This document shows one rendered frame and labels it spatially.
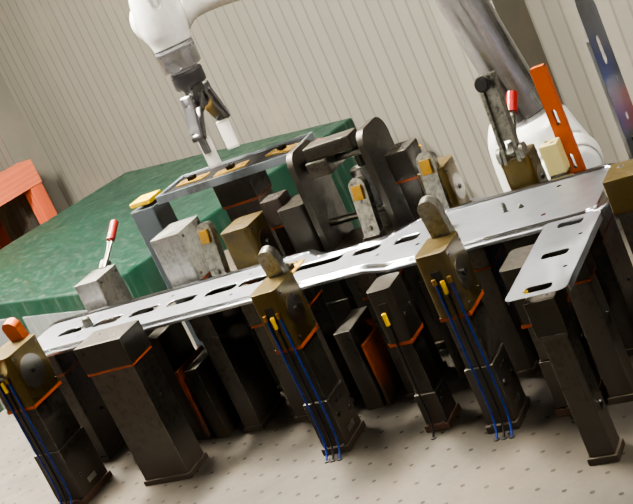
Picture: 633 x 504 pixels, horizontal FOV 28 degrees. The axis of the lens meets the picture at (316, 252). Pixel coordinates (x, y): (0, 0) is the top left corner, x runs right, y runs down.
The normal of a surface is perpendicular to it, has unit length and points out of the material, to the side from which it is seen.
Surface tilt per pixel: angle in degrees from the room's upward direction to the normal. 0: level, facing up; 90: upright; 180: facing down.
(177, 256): 90
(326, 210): 90
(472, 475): 0
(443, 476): 0
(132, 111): 90
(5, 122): 90
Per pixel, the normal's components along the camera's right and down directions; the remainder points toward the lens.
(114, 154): -0.61, 0.47
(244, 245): -0.37, 0.42
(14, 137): 0.69, -0.10
